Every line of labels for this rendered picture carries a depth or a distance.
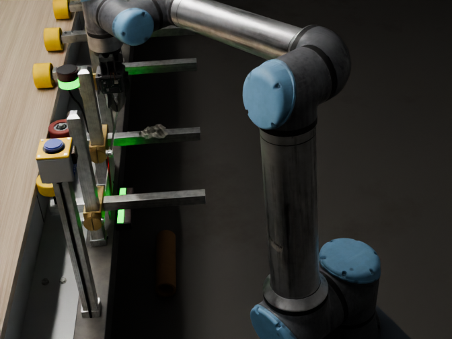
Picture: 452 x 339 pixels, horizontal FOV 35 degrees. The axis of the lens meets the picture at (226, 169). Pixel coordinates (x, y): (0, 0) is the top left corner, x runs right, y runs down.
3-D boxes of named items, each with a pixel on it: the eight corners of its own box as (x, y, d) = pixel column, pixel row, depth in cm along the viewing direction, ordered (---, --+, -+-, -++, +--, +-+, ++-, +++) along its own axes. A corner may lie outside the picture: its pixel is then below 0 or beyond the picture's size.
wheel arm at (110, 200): (205, 198, 205) (204, 187, 203) (206, 206, 203) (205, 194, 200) (52, 209, 204) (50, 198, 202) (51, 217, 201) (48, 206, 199)
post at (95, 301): (101, 303, 186) (71, 166, 159) (99, 317, 182) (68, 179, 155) (83, 305, 186) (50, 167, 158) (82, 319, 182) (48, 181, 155)
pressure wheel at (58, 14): (66, -8, 269) (66, 11, 267) (71, 4, 277) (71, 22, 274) (51, -7, 269) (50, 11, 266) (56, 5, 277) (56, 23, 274)
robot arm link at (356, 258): (389, 304, 182) (396, 255, 171) (342, 340, 174) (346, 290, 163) (344, 271, 192) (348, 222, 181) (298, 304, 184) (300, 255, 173)
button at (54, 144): (64, 143, 154) (63, 136, 153) (62, 154, 151) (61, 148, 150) (46, 144, 154) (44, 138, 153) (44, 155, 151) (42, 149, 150)
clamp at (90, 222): (108, 198, 207) (105, 185, 204) (105, 230, 197) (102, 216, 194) (87, 200, 207) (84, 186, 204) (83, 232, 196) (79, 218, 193)
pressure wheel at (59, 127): (82, 146, 225) (75, 116, 218) (79, 162, 219) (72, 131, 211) (56, 148, 225) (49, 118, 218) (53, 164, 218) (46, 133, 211)
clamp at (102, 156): (110, 136, 224) (107, 124, 221) (107, 163, 214) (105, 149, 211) (92, 138, 224) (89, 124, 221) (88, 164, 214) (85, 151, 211)
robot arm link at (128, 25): (161, 3, 172) (132, -13, 180) (120, 18, 166) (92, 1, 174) (164, 38, 178) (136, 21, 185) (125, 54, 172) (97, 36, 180)
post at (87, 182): (107, 246, 209) (81, 107, 179) (107, 255, 206) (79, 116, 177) (95, 247, 209) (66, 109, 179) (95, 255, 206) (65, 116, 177)
